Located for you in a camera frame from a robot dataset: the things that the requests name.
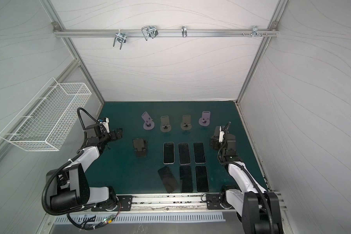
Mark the white slotted cable duct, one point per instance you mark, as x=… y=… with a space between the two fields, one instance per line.
x=124 y=218

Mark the metal clamp on crossbar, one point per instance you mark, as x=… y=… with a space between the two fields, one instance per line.
x=120 y=38

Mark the black phone stand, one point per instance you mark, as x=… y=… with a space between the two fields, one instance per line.
x=140 y=146

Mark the green table mat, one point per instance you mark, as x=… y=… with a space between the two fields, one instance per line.
x=119 y=167

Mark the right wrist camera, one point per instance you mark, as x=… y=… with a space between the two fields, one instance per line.
x=221 y=134

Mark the white wire basket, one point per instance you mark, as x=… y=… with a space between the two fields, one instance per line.
x=44 y=123

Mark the aluminium crossbar rail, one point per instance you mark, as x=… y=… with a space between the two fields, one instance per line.
x=163 y=33

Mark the lilac back phone stand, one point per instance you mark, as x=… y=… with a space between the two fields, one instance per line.
x=205 y=118

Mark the phone from lilac stand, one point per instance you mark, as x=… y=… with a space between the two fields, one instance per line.
x=199 y=152
x=186 y=182

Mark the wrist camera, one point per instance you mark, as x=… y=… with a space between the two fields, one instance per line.
x=221 y=134
x=105 y=122

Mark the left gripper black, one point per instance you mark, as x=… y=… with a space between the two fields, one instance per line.
x=118 y=134

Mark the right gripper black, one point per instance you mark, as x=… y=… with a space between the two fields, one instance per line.
x=216 y=140

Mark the metal u-bolt on crossbar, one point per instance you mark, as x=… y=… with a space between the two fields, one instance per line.
x=149 y=31

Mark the phone from grey stand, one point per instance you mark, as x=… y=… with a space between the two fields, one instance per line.
x=202 y=182

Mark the white round phone stand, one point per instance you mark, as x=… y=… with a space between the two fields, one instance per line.
x=165 y=124

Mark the metal bracket with bolts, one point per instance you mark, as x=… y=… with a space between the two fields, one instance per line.
x=255 y=33

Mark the grey round phone stand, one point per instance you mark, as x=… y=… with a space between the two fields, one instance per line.
x=186 y=123

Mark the aluminium front rail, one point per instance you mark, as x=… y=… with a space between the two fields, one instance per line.
x=147 y=202

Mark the phone from lilac back stand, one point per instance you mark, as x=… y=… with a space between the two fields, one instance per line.
x=186 y=182

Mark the lilac front phone stand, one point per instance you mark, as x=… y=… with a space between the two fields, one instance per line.
x=148 y=121

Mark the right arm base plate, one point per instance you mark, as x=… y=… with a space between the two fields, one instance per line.
x=213 y=201

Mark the small metal bracket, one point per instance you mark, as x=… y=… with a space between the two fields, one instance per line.
x=184 y=31

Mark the phone from lilac front stand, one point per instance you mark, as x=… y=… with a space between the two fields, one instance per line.
x=199 y=152

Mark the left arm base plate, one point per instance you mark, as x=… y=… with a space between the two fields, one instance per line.
x=121 y=203

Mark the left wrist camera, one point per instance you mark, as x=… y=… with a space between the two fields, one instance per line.
x=105 y=122

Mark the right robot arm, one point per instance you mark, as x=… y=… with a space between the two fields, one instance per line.
x=258 y=209

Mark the lilac phone stand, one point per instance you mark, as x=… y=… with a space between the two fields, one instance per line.
x=205 y=118
x=148 y=121

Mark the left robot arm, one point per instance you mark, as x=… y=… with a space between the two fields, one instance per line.
x=67 y=189

